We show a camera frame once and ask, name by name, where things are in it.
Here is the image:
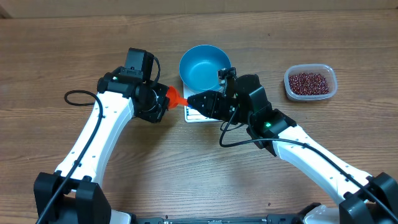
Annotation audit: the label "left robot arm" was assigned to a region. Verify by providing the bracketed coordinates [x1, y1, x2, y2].
[34, 48, 169, 223]

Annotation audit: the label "white digital kitchen scale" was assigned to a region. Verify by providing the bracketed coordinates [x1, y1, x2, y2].
[183, 84, 218, 123]

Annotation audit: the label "blue metal bowl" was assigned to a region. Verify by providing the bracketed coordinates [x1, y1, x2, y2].
[179, 45, 232, 93]

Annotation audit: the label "red scoop with blue handle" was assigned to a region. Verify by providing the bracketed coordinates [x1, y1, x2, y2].
[166, 86, 190, 110]

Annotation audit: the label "clear plastic container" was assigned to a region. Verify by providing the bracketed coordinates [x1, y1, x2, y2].
[284, 63, 338, 101]

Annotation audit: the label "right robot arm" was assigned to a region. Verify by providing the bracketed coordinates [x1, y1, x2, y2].
[187, 75, 397, 223]

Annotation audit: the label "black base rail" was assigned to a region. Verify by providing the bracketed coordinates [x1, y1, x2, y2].
[131, 214, 303, 224]

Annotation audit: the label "red beans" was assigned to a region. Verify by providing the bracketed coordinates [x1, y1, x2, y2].
[288, 73, 330, 95]

